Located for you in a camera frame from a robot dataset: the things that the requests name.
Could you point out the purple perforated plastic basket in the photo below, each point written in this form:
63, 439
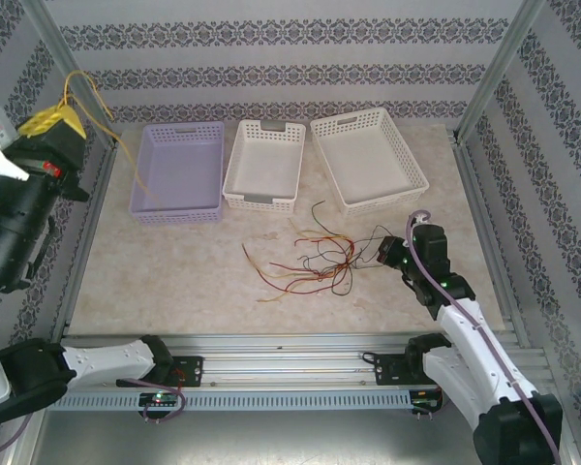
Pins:
174, 169

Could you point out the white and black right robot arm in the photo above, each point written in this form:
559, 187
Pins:
469, 334

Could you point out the aluminium side rail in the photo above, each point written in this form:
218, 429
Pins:
77, 271
484, 218

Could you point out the grey metal sheet panel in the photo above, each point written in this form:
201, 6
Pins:
290, 441

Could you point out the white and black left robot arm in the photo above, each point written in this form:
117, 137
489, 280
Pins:
106, 358

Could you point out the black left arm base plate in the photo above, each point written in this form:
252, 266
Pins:
193, 368

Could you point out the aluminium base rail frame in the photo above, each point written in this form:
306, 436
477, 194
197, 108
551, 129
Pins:
290, 361

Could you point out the left controller circuit board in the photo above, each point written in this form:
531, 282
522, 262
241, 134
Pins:
157, 399

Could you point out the large white perforated basket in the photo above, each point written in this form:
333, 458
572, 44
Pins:
368, 160

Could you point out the controller circuit board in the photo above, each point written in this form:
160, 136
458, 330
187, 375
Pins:
157, 399
423, 399

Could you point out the aluminium corner post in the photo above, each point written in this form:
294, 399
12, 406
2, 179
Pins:
495, 72
72, 63

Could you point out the right controller circuit board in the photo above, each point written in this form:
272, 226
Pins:
423, 399

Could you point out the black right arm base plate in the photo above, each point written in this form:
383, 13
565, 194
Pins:
387, 370

